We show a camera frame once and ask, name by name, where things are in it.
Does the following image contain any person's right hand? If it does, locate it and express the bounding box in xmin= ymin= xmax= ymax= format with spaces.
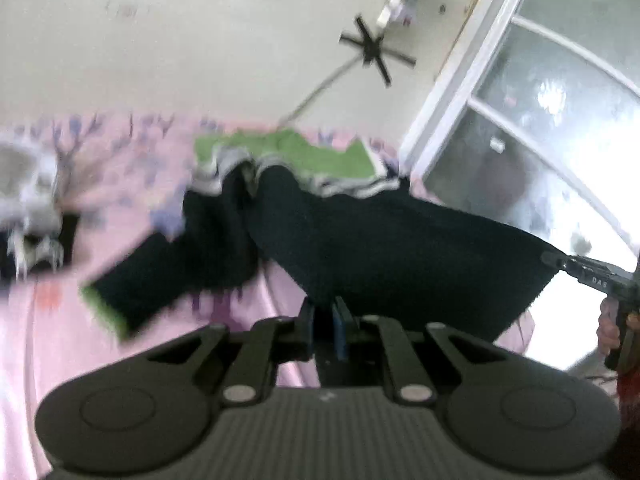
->
xmin=597 ymin=297 xmax=624 ymax=357

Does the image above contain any pink floral bed sheet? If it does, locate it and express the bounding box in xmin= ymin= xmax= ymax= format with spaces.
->
xmin=0 ymin=110 xmax=536 ymax=480

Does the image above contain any black sweater with striped hem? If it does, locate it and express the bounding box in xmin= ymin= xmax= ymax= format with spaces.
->
xmin=80 ymin=127 xmax=563 ymax=343

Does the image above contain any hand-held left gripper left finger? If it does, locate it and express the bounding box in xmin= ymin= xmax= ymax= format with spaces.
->
xmin=145 ymin=297 xmax=317 ymax=406

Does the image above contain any white crumpled cloth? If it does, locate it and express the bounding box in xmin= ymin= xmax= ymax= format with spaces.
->
xmin=0 ymin=140 xmax=83 ymax=281

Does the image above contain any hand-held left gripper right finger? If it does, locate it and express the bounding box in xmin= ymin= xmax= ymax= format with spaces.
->
xmin=332 ymin=296 xmax=506 ymax=406

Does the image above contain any white framed window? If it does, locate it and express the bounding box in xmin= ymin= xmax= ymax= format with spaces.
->
xmin=399 ymin=0 xmax=640 ymax=376

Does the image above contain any red patterned clothing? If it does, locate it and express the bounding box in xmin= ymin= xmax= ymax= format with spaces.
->
xmin=614 ymin=370 xmax=640 ymax=416

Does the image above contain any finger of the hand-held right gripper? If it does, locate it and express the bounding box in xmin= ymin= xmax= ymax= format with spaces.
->
xmin=541 ymin=251 xmax=581 ymax=277

